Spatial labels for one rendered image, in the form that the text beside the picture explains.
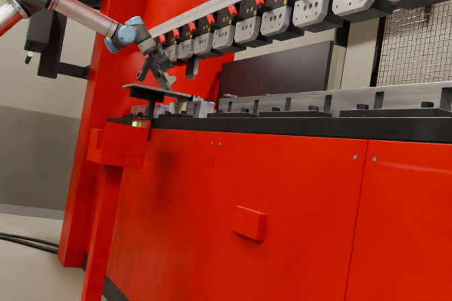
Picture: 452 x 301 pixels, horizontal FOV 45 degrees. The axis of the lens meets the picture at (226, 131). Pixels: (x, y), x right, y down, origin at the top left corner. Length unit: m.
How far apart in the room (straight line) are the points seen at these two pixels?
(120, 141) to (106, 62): 1.36
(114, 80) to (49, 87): 1.79
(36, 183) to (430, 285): 4.29
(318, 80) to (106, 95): 1.33
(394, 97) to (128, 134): 1.03
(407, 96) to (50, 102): 4.05
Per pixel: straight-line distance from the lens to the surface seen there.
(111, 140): 1.97
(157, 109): 2.79
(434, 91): 1.21
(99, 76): 3.27
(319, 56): 2.55
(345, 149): 1.20
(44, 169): 5.00
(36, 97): 5.00
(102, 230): 2.07
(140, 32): 2.44
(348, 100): 1.42
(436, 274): 1.00
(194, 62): 2.48
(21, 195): 5.02
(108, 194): 2.05
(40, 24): 3.38
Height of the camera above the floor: 0.74
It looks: 3 degrees up
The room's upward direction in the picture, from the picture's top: 9 degrees clockwise
